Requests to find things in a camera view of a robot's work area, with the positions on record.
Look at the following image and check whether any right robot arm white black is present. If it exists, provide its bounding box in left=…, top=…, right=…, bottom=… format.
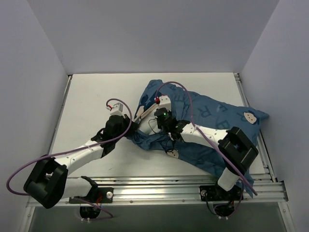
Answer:
left=154, top=108, right=258, bottom=200

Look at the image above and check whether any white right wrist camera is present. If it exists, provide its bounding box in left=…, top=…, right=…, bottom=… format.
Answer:
left=155, top=95, right=171, bottom=111

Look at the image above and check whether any white pillow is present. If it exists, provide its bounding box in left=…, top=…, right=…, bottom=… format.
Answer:
left=139, top=104, right=160, bottom=135

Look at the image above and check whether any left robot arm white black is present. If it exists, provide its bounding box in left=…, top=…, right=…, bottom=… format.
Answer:
left=23, top=115, right=139, bottom=209

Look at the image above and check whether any aluminium left side rail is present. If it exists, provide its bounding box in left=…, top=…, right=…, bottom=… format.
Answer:
left=48, top=75, right=72, bottom=155

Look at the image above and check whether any blue cartoon print pillowcase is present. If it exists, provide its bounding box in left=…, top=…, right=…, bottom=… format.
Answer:
left=126, top=79, right=270, bottom=187

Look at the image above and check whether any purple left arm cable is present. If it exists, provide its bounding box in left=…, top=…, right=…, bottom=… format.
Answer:
left=6, top=98, right=133, bottom=220

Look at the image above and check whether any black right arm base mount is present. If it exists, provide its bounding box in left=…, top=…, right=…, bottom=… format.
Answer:
left=199, top=185, right=242, bottom=202

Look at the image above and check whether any aluminium rail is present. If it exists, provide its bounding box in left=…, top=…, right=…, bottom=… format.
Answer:
left=48, top=75, right=72, bottom=155
left=233, top=72, right=278, bottom=182

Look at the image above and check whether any aluminium front rail frame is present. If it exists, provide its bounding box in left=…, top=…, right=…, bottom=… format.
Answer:
left=26, top=176, right=289, bottom=208

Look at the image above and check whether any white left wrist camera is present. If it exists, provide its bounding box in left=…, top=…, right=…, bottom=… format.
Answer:
left=106, top=102, right=124, bottom=116

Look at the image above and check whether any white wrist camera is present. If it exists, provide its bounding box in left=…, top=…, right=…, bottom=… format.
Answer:
left=155, top=95, right=171, bottom=111
left=106, top=102, right=124, bottom=116

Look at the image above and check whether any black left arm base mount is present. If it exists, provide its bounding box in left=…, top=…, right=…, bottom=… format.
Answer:
left=69, top=187, right=114, bottom=204

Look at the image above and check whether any aluminium right side rail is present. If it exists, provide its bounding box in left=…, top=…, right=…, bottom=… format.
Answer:
left=233, top=72, right=278, bottom=182

